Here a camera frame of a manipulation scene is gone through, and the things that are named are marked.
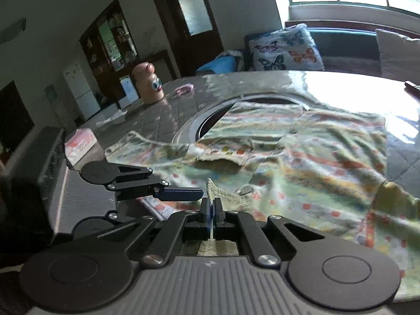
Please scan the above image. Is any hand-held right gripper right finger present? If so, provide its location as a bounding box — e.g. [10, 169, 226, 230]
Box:
[213, 198, 329, 268]

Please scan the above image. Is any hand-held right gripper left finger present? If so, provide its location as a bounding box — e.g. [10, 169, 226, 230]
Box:
[97, 198, 212, 268]

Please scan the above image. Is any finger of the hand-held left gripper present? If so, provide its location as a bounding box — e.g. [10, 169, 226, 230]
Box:
[98, 199, 165, 237]
[105, 165, 204, 203]

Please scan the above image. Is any striped floral patterned shirt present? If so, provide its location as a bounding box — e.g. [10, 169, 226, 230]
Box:
[105, 100, 420, 302]

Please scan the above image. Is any pink tissue box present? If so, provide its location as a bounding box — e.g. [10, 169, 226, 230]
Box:
[64, 128, 98, 167]

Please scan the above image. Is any round metal table stove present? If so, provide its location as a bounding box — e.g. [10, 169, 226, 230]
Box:
[172, 93, 312, 145]

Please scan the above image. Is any grey quilted star tablecloth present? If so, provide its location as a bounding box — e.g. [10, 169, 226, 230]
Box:
[62, 70, 420, 304]

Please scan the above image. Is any white crumpled paper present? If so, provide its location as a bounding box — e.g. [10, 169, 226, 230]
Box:
[96, 109, 128, 126]

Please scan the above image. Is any dark television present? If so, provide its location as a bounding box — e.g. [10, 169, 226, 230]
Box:
[0, 80, 35, 152]

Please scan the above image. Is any white refrigerator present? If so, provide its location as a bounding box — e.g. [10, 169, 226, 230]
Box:
[63, 61, 99, 121]

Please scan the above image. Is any pink big-eyed doll toy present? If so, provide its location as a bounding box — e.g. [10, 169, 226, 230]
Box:
[132, 62, 165, 104]

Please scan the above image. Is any white air purifier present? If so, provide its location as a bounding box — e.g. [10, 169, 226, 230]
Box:
[119, 75, 139, 109]

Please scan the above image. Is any dark wooden sideboard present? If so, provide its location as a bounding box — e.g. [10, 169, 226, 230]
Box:
[131, 50, 181, 83]

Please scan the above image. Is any blue cushion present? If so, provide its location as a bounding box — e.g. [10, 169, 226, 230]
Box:
[195, 50, 245, 75]

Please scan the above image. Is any dark wooden glass door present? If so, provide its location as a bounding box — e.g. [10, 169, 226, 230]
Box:
[146, 0, 224, 77]

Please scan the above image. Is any dark wooden display cabinet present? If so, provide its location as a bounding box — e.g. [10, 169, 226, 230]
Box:
[79, 0, 142, 77]

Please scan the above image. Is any butterfly print pillow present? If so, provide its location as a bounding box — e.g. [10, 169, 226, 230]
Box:
[248, 24, 325, 72]

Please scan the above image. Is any blue bench sofa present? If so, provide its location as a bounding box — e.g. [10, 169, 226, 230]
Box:
[244, 20, 420, 73]

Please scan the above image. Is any black remote control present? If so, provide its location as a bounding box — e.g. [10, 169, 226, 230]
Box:
[404, 80, 420, 98]

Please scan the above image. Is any white pillow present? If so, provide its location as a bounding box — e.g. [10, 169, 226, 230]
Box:
[375, 28, 420, 80]

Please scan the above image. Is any wall air conditioner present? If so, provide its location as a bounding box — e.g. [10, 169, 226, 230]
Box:
[0, 18, 27, 43]

